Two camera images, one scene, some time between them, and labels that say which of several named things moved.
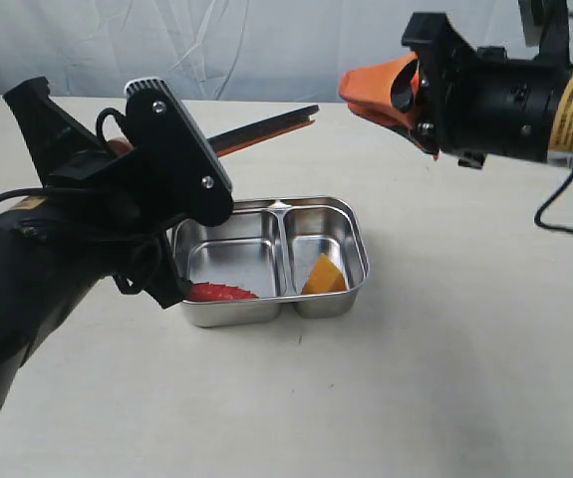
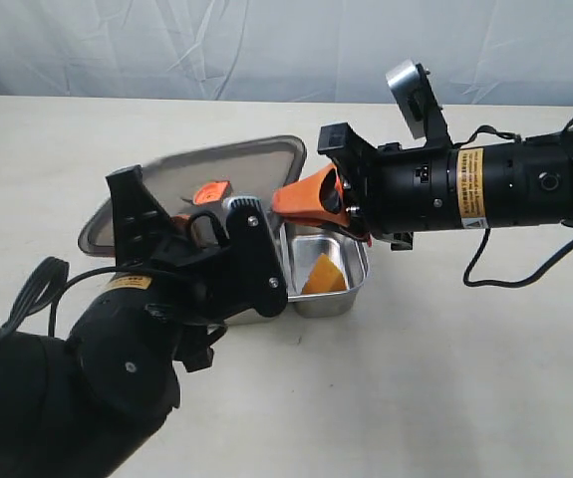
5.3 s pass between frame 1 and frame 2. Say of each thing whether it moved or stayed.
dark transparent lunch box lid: moved
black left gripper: moved
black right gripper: moved
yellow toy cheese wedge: stayed
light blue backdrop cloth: stayed
